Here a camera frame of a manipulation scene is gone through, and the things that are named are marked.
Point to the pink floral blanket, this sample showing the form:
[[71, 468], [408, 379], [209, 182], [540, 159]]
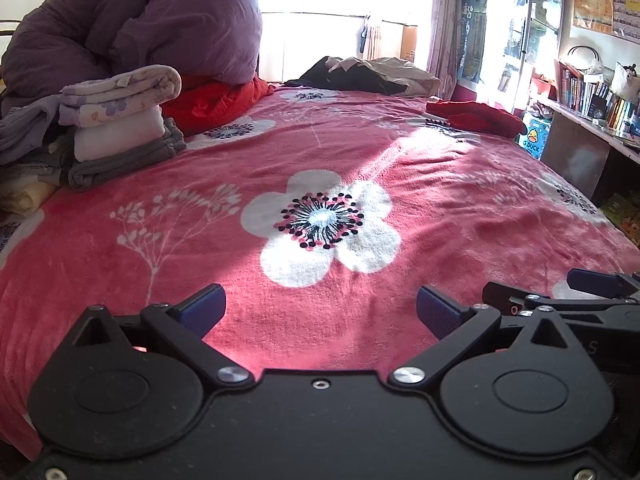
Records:
[[425, 200]]

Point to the lavender cloth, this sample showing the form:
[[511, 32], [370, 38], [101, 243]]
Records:
[[30, 127]]

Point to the pink patterned curtain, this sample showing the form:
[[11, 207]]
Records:
[[445, 20]]

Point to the blue cartoon box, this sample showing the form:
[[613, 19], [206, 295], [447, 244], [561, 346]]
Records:
[[534, 137]]

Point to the brown cardboard box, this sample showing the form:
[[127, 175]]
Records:
[[409, 42]]

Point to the purple duvet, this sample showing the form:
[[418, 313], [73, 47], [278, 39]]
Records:
[[150, 15]]

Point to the beige garment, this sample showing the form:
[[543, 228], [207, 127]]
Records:
[[405, 72]]

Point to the pale yellow cloth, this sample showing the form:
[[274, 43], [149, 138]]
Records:
[[22, 197]]

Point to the red wall calendar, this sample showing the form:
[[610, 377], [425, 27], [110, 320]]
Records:
[[627, 5]]

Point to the small red box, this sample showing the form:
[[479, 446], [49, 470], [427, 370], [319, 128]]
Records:
[[540, 87]]

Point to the row of books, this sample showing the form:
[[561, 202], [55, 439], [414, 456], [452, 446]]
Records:
[[590, 97]]

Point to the glass display cabinet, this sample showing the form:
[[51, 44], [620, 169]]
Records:
[[540, 25]]

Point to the green printed bag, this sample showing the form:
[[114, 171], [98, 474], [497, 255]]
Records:
[[622, 217]]

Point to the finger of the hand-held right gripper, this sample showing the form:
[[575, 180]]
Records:
[[595, 282], [550, 305]]

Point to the white dome object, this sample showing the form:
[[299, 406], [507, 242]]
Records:
[[582, 60]]

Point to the black garment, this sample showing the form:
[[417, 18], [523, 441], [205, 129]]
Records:
[[345, 77]]

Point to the red padded cloth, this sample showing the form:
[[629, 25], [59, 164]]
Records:
[[215, 102]]

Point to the wooden desk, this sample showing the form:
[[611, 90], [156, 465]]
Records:
[[580, 160]]

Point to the blue hanging banner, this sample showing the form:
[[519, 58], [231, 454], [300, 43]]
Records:
[[474, 20]]

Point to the red knitted sweater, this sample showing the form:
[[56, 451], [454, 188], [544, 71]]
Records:
[[475, 115]]

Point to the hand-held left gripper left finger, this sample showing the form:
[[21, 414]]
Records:
[[205, 306]]

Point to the folded grey cloth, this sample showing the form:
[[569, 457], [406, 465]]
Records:
[[130, 160]]

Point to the orange wall poster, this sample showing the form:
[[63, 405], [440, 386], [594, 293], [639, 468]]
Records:
[[592, 2]]

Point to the folded white cloth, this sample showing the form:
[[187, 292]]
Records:
[[120, 135]]

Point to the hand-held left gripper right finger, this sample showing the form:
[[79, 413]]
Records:
[[436, 310]]

